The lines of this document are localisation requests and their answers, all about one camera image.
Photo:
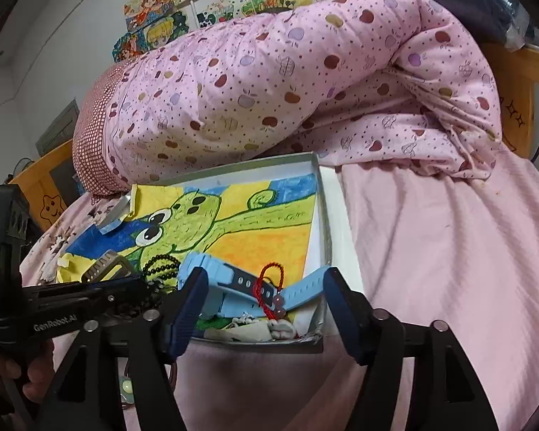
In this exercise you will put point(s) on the pink apple print quilt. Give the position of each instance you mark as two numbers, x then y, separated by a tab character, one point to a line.
296	76

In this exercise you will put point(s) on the blue pillow in plastic bag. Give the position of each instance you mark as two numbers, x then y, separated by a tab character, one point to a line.
485	0

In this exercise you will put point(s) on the beige hair claw clip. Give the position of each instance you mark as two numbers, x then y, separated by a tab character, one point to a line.
105	267

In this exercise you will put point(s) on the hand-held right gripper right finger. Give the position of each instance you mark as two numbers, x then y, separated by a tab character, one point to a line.
346	318

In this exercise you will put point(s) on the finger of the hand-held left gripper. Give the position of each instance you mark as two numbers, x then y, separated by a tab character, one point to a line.
116	301
112	283

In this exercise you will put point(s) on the wooden bed frame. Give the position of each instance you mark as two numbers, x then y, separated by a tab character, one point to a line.
512	81

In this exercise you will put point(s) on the light blue watch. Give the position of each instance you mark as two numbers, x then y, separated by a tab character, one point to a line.
233	278

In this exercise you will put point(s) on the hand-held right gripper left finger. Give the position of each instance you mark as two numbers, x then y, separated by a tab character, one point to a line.
186	318

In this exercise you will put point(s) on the frog crayon drawing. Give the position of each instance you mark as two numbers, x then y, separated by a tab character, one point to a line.
251	242

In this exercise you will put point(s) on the white hair clip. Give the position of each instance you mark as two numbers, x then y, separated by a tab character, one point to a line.
245	322

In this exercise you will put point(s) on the white cardboard sheet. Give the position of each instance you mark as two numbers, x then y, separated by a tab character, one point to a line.
341	224

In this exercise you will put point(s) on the pink floral bed sheet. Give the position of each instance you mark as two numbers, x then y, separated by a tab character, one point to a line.
431	256

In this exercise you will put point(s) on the person's left hand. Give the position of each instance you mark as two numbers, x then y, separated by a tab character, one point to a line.
31	372

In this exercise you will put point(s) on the red checkered pillow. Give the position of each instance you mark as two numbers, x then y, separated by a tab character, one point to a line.
92	143

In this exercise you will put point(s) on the grey door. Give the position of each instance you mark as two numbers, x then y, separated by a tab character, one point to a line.
58	125

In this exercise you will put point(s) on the blue white paper strip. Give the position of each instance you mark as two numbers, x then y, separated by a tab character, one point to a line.
114	224

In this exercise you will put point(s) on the grey shallow box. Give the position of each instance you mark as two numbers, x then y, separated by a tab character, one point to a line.
269	346

